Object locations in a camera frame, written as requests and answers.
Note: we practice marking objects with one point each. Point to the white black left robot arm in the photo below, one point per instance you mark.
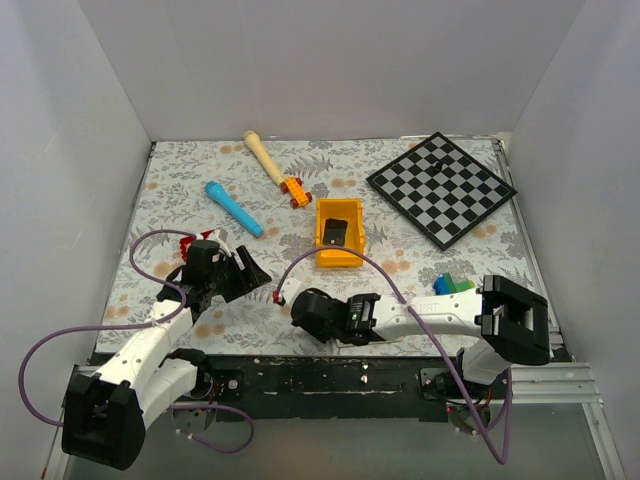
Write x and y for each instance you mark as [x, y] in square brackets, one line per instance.
[108, 412]

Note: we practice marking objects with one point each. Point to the blue toy microphone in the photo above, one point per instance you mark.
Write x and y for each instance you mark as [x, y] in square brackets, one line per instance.
[218, 194]

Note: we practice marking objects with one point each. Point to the cream toy microphone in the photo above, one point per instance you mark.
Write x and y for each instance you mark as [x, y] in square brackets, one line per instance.
[254, 143]

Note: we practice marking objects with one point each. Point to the colourful toy block cluster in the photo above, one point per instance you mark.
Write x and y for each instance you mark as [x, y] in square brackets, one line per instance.
[446, 285]

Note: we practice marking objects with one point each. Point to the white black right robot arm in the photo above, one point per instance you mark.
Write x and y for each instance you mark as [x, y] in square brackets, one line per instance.
[509, 322]

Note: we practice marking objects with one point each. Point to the red printed toy block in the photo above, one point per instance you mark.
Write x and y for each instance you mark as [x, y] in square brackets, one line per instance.
[186, 241]

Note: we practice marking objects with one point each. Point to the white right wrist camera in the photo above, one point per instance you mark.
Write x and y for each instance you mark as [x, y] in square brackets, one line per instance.
[287, 294]

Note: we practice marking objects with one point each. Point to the black silver chessboard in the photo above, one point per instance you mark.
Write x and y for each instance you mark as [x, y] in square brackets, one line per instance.
[443, 205]

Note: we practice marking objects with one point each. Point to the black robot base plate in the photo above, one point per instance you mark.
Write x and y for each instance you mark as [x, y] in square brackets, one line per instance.
[319, 387]

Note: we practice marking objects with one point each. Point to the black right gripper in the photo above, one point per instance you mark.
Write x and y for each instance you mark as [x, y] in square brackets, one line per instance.
[322, 337]

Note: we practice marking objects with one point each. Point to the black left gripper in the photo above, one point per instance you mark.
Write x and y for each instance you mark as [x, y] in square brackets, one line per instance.
[246, 280]

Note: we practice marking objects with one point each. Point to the aluminium frame rail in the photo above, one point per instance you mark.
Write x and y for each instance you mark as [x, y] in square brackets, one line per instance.
[568, 388]

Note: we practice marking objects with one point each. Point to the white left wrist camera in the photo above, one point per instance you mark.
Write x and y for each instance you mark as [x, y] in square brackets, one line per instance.
[218, 236]

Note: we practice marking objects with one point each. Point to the orange toy car chassis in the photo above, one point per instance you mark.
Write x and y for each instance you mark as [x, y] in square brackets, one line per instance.
[293, 186]

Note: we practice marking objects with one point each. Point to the yellow plastic bin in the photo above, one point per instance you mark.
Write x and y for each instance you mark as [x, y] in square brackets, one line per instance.
[349, 209]

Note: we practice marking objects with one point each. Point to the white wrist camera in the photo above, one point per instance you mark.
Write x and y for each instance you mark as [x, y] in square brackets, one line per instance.
[287, 294]
[218, 236]

